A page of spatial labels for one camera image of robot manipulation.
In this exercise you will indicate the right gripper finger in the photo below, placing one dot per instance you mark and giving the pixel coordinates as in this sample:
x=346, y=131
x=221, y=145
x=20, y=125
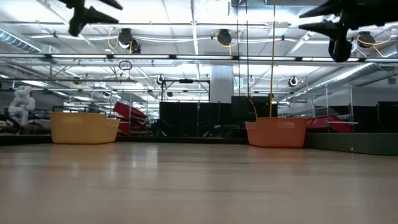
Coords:
x=329, y=8
x=326, y=27

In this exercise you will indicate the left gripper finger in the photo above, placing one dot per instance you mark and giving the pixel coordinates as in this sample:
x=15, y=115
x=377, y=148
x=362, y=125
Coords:
x=113, y=3
x=99, y=17

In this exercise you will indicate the metal shelf rack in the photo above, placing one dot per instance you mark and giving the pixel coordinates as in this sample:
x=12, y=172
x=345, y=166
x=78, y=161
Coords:
x=326, y=102

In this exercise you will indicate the red plastic bin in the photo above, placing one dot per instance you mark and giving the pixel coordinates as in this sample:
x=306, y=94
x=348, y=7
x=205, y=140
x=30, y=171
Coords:
x=332, y=123
x=127, y=112

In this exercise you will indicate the long ceiling light bar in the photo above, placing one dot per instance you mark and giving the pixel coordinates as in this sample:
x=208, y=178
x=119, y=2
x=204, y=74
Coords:
x=202, y=57

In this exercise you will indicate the yellow plastic bin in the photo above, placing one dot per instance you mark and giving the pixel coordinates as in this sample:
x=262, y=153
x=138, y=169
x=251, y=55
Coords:
x=84, y=127

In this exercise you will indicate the orange plastic bin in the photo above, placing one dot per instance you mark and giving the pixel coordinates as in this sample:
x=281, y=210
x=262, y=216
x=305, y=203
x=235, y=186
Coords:
x=276, y=133

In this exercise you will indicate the white building column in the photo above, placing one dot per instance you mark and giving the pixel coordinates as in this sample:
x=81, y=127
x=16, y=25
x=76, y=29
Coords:
x=221, y=84

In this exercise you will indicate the black partition panels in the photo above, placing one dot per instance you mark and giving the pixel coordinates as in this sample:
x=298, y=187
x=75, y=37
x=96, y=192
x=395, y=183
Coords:
x=189, y=112

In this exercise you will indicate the silver air duct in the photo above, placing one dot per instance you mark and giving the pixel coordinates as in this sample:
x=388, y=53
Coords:
x=18, y=40
x=342, y=76

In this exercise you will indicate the black gantry frame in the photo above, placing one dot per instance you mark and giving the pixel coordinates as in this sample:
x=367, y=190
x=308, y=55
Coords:
x=186, y=81

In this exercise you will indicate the black metal table frame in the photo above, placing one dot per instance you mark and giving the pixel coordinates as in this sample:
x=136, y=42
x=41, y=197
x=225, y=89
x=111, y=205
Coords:
x=186, y=140

